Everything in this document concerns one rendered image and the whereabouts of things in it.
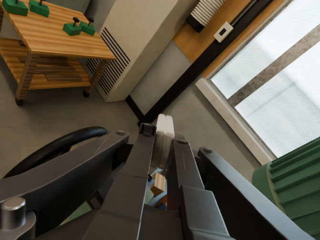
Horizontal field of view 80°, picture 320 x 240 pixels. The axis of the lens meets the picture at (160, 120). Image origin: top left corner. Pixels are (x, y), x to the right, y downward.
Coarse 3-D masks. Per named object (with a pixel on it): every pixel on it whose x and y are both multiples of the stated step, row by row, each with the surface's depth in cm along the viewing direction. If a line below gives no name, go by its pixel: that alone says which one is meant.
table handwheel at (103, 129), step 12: (72, 132) 43; (84, 132) 44; (96, 132) 47; (48, 144) 39; (60, 144) 40; (72, 144) 42; (36, 156) 38; (48, 156) 39; (12, 168) 38; (24, 168) 37
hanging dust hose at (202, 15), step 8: (200, 0) 140; (208, 0) 136; (216, 0) 134; (224, 0) 136; (200, 8) 139; (208, 8) 138; (216, 8) 138; (192, 16) 144; (200, 16) 141; (208, 16) 142; (192, 24) 145; (200, 24) 145
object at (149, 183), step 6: (108, 180) 34; (150, 180) 41; (102, 186) 33; (108, 186) 34; (96, 192) 32; (102, 192) 32; (90, 198) 34; (96, 198) 33; (102, 198) 32; (90, 204) 34; (96, 204) 33
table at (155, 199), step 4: (156, 168) 62; (152, 172) 57; (160, 172) 59; (164, 172) 60; (164, 176) 59; (164, 192) 55; (156, 196) 53; (160, 196) 53; (152, 200) 51; (156, 200) 52; (148, 204) 49; (152, 204) 50; (156, 204) 51; (64, 220) 39; (68, 220) 39; (60, 224) 38
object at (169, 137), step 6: (168, 120) 19; (168, 126) 17; (168, 132) 15; (168, 138) 14; (168, 144) 15; (162, 150) 15; (168, 150) 15; (162, 156) 15; (168, 156) 15; (162, 162) 15; (168, 162) 15; (162, 168) 15
